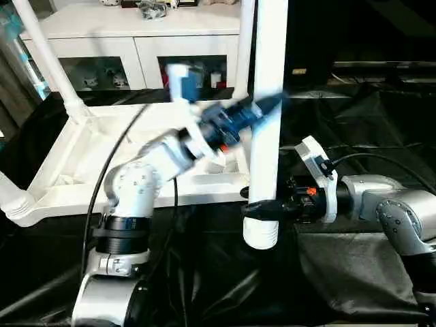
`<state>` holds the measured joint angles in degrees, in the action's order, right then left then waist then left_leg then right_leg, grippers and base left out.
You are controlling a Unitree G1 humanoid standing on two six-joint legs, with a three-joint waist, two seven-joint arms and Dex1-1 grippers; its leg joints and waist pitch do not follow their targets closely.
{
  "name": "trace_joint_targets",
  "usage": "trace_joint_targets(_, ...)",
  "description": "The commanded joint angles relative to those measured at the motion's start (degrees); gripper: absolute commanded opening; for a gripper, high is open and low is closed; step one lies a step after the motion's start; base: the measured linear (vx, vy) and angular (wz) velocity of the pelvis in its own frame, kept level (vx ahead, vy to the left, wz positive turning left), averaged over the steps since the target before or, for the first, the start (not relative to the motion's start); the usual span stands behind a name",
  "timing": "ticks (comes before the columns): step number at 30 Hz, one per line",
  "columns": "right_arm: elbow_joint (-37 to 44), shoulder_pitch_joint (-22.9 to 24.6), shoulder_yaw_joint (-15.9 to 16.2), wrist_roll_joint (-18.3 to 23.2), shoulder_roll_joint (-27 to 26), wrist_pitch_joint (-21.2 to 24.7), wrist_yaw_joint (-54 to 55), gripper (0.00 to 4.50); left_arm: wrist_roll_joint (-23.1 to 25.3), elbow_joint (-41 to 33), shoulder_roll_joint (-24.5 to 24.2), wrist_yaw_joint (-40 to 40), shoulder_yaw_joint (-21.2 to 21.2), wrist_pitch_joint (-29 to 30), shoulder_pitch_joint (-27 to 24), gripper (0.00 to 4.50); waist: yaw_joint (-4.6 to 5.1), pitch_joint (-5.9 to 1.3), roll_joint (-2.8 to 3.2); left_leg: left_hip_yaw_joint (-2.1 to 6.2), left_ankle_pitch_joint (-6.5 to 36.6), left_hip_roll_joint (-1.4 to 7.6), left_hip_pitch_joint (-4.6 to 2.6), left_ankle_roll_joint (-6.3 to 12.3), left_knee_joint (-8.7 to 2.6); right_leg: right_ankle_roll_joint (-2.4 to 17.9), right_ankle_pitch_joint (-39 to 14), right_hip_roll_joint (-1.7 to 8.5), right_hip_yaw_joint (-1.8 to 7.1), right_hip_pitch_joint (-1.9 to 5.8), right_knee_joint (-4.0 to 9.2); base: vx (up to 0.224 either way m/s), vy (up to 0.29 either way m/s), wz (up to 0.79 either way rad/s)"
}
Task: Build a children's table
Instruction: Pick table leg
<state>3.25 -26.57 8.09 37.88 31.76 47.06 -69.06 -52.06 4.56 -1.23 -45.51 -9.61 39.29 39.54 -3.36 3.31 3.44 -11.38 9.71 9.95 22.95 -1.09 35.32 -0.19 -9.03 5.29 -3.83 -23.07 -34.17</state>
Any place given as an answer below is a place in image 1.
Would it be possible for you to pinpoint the white glass-door cabinet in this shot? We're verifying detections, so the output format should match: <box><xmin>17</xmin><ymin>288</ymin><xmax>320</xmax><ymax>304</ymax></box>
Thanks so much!
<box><xmin>20</xmin><ymin>0</ymin><xmax>243</xmax><ymax>93</ymax></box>

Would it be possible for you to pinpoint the white upturned plastic table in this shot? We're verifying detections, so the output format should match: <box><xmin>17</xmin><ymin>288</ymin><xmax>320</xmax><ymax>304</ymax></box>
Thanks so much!
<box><xmin>3</xmin><ymin>95</ymin><xmax>253</xmax><ymax>229</ymax></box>

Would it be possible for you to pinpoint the grey curtain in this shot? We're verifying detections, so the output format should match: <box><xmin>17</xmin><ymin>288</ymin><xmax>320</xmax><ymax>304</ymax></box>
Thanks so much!
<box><xmin>0</xmin><ymin>7</ymin><xmax>50</xmax><ymax>134</ymax></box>

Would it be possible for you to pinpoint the grey crumpled object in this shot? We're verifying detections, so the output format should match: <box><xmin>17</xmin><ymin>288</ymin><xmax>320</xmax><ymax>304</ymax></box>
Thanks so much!
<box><xmin>136</xmin><ymin>0</ymin><xmax>171</xmax><ymax>20</ymax></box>

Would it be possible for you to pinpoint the black work mat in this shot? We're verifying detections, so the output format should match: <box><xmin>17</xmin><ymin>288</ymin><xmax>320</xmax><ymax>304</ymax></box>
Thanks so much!
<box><xmin>0</xmin><ymin>78</ymin><xmax>436</xmax><ymax>327</ymax></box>

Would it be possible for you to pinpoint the white plastic table leg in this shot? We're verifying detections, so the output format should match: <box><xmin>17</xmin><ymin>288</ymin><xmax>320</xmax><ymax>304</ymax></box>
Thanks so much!
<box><xmin>0</xmin><ymin>170</ymin><xmax>35</xmax><ymax>220</ymax></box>
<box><xmin>12</xmin><ymin>0</ymin><xmax>91</xmax><ymax>125</ymax></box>
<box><xmin>242</xmin><ymin>0</ymin><xmax>289</xmax><ymax>250</ymax></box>
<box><xmin>234</xmin><ymin>0</ymin><xmax>257</xmax><ymax>103</ymax></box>

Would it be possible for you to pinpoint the black case with yellow label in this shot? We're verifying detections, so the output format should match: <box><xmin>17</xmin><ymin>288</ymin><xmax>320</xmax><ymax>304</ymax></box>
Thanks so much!
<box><xmin>286</xmin><ymin>0</ymin><xmax>436</xmax><ymax>86</ymax></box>

